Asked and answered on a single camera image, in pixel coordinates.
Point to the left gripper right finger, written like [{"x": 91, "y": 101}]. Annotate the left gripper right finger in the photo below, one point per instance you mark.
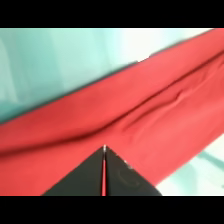
[{"x": 128, "y": 180}]

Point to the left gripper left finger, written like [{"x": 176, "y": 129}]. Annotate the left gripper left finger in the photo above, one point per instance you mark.
[{"x": 81, "y": 181}]

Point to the red T-shirt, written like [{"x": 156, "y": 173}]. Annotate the red T-shirt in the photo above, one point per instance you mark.
[{"x": 140, "y": 110}]

